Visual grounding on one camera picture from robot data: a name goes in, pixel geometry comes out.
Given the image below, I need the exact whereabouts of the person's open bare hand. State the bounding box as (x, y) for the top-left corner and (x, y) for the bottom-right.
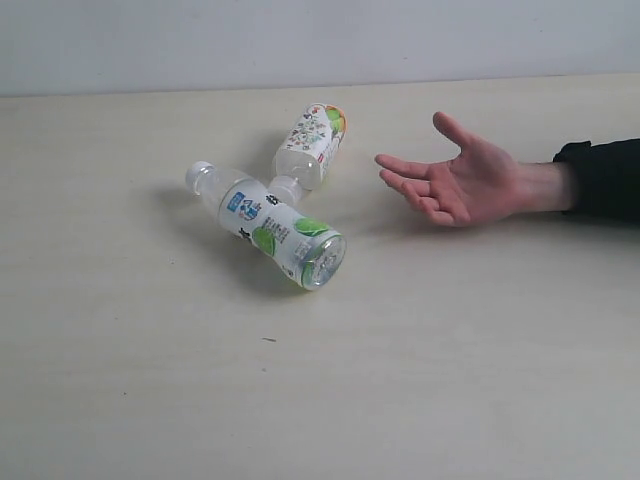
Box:
(375, 112), (523, 227)

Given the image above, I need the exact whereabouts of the floral label clear bottle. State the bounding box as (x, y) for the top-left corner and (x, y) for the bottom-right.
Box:
(268, 103), (347, 206)

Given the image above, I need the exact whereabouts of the forearm in black sleeve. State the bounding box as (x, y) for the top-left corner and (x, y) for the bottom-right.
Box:
(519, 139), (639, 224)

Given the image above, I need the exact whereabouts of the green lime label bottle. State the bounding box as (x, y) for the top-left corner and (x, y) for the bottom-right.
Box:
(185, 162), (347, 291)

